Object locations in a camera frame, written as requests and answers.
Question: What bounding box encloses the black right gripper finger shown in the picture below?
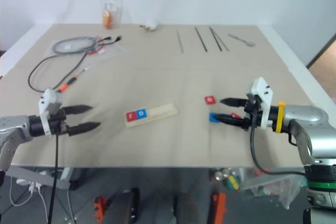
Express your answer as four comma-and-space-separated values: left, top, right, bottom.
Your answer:
219, 97, 248, 108
214, 113, 246, 130

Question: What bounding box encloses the white power strip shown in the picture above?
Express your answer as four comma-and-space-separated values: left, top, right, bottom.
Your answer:
15, 177, 43, 191

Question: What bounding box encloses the wooden letter tray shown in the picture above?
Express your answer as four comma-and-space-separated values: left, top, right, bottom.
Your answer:
123, 102, 180, 128

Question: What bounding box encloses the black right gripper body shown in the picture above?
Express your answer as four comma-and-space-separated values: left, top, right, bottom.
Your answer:
243, 95, 264, 132

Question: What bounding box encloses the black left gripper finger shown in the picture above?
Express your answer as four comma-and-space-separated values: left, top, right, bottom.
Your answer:
67, 122, 102, 137
63, 104, 94, 116

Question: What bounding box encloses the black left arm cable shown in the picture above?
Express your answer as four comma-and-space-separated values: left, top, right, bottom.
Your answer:
47, 133, 60, 224

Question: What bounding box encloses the orange black screwdriver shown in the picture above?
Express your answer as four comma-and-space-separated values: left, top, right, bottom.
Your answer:
58, 65, 96, 94

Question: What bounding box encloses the flat clear plastic bag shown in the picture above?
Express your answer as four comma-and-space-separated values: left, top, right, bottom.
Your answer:
44, 34, 127, 58

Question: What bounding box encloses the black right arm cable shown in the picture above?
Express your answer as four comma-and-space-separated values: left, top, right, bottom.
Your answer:
249, 113, 308, 176

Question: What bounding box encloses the crumpled clear plastic bag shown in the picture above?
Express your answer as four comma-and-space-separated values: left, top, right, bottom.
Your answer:
240, 168, 307, 210

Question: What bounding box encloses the black chopstick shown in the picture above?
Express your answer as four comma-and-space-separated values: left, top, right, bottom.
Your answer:
208, 26, 223, 51

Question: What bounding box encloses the grey chopstick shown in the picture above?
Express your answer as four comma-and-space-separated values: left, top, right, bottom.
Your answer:
211, 28, 230, 52

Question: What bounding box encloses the grey table bracket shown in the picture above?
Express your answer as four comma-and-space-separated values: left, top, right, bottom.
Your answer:
5, 166, 72, 189

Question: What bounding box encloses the white crumpled object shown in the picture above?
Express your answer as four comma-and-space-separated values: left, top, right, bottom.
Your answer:
140, 19, 160, 32

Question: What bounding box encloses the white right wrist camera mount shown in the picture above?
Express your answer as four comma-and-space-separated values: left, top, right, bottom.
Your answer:
245, 77, 275, 130

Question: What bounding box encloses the grey metal rod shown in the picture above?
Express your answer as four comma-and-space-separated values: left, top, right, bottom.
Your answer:
176, 29, 185, 53

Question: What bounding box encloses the orange tool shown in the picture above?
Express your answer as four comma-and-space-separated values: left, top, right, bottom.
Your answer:
92, 194, 111, 224
212, 191, 227, 224

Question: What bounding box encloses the clear bag with orange contents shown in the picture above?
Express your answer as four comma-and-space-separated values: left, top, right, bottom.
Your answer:
98, 0, 124, 29

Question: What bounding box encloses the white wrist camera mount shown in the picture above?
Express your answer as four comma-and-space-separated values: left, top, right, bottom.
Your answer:
38, 88, 64, 137
245, 77, 275, 130

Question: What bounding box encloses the metal spoon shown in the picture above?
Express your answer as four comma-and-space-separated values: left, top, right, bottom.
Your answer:
227, 34, 256, 47

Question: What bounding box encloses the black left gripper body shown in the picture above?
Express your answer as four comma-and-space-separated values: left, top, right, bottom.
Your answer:
49, 107, 71, 137

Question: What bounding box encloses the yellow right wrist clamp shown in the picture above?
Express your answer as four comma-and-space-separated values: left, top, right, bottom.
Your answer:
274, 100, 286, 133

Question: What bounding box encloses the grey coiled cable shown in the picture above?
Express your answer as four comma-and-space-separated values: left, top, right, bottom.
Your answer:
51, 36, 99, 56

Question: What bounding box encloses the red white tag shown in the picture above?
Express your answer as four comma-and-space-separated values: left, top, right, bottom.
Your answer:
89, 46, 107, 56

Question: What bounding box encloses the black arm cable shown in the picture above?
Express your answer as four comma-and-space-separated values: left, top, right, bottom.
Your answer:
249, 113, 308, 176
47, 133, 60, 224

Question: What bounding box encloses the dark looped cable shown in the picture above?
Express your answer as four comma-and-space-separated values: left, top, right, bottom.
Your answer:
28, 51, 89, 92

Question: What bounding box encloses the black rod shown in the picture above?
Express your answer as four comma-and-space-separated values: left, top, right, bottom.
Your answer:
194, 27, 209, 52

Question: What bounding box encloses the green yellow pack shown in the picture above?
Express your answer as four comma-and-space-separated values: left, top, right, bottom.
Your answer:
226, 174, 240, 190

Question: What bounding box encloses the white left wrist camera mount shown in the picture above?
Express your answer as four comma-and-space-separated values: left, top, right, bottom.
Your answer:
38, 88, 64, 137

